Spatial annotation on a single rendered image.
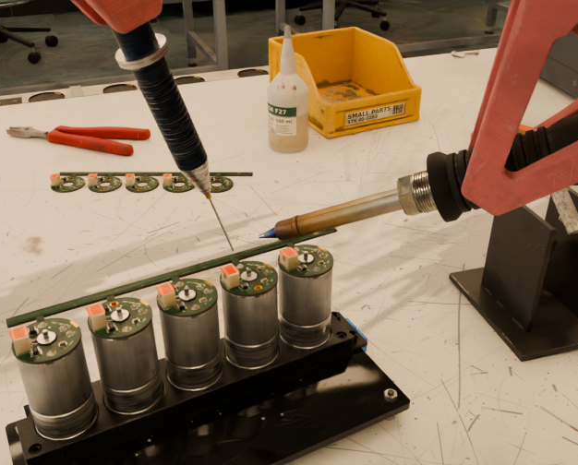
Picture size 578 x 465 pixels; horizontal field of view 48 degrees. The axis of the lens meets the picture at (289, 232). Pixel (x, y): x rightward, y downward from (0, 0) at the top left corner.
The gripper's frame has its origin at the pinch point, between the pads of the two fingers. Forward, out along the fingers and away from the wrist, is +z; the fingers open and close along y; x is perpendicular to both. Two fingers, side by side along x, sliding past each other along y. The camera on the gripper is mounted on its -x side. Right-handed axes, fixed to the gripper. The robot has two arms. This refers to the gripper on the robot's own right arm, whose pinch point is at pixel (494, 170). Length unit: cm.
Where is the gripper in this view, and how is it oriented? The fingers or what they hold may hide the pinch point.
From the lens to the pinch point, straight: 22.8
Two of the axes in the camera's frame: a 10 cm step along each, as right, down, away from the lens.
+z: -4.6, 6.8, 5.7
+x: 8.4, 5.4, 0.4
